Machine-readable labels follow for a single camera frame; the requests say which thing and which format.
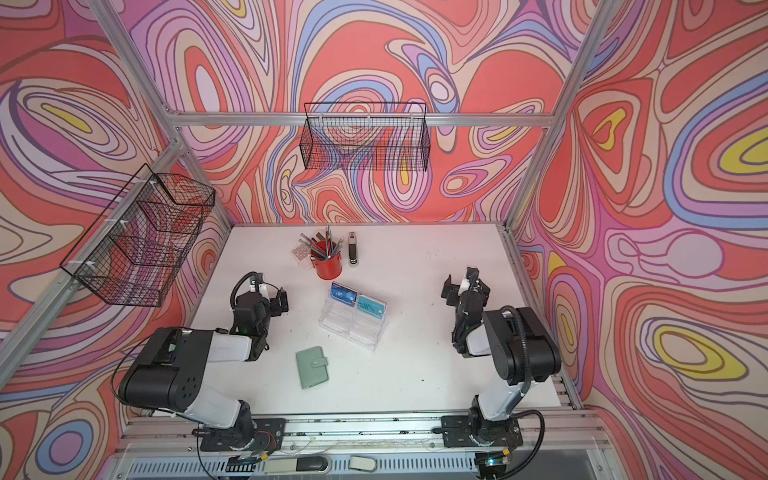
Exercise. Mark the clear acrylic card holder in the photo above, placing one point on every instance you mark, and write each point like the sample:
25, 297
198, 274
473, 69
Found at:
351, 324

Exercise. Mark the pink calculator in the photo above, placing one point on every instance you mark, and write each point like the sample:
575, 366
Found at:
301, 252

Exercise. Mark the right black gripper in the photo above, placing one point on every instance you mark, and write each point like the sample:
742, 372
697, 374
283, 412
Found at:
462, 294

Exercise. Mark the mint green card wallet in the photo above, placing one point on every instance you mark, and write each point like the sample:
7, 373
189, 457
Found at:
312, 367

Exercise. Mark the red pen cup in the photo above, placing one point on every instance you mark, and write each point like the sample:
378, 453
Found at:
328, 269

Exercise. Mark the blue VIP card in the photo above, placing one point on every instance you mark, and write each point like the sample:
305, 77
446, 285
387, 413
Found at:
343, 294

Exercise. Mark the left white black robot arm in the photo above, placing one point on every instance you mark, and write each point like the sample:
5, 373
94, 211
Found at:
168, 373

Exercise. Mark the left black wire basket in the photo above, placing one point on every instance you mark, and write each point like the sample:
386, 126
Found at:
133, 256

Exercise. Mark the back black wire basket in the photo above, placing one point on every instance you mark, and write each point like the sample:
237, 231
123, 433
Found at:
365, 136

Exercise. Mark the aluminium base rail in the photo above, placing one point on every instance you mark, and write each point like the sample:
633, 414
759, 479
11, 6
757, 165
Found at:
559, 444

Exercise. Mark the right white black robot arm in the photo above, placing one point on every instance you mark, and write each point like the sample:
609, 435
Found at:
522, 352

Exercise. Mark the black wire basket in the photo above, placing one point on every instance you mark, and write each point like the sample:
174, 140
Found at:
365, 136
133, 256

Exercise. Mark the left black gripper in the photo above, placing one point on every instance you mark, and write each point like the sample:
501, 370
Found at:
278, 301

